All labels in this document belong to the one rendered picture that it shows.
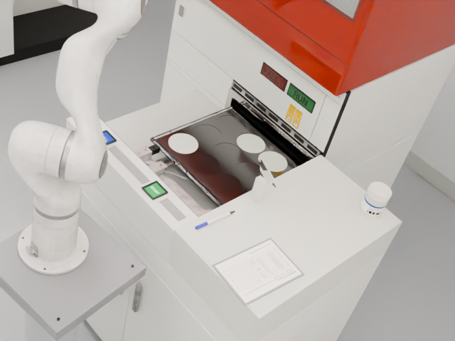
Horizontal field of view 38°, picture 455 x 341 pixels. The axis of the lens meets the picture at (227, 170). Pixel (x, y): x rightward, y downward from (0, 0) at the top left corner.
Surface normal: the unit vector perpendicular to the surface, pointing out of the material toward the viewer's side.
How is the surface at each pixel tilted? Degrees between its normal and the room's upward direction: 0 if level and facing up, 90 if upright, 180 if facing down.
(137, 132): 0
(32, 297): 3
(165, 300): 90
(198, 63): 90
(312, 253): 0
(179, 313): 90
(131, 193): 90
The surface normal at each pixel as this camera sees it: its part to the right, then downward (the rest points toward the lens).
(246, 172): 0.19, -0.72
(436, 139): -0.73, 0.35
